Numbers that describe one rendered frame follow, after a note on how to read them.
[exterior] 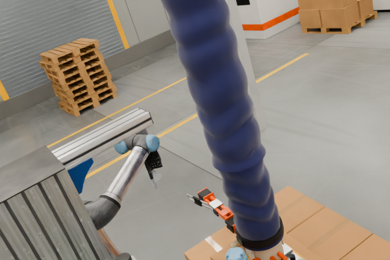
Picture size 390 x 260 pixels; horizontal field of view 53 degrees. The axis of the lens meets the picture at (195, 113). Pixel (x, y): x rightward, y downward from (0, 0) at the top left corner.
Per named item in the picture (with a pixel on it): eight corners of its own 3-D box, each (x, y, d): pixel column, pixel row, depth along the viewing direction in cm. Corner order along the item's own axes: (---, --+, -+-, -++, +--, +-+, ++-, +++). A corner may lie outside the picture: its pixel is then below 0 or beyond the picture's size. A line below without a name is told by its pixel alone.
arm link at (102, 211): (93, 224, 144) (153, 127, 172) (74, 220, 150) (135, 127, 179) (110, 241, 150) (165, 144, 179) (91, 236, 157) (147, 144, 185)
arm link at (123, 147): (126, 141, 174) (141, 129, 182) (109, 141, 180) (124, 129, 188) (133, 156, 177) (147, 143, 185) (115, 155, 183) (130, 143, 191)
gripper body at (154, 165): (163, 168, 196) (155, 147, 191) (147, 173, 196) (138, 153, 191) (161, 161, 203) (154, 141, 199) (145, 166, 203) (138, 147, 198)
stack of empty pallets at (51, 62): (121, 96, 854) (98, 39, 804) (74, 118, 808) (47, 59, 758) (101, 87, 960) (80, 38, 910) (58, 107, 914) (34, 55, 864)
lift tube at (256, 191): (293, 233, 181) (240, 14, 141) (256, 259, 173) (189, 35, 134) (264, 212, 200) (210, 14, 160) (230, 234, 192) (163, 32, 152)
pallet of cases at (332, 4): (378, 17, 824) (373, -26, 789) (347, 34, 781) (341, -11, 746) (331, 18, 923) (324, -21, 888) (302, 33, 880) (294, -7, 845)
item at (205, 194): (215, 198, 240) (213, 192, 238) (205, 204, 237) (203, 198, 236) (208, 193, 247) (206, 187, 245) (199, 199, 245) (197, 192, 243)
